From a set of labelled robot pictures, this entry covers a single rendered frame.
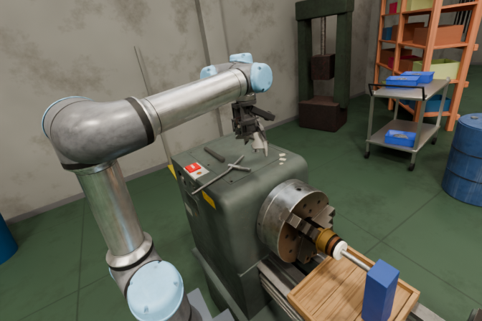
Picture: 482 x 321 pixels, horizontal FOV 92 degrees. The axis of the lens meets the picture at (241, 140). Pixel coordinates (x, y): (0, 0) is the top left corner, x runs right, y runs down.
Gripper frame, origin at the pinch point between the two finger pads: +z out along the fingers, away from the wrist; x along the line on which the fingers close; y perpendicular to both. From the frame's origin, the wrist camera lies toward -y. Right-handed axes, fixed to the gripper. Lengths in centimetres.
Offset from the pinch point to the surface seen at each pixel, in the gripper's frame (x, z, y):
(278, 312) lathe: 6, 87, 1
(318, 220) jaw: 17.1, 30.1, -14.5
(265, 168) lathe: -7.7, 14.6, -8.2
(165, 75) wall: -299, -11, -33
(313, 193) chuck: 14.9, 18.7, -14.6
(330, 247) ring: 28.5, 30.9, -8.5
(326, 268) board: 22, 52, -15
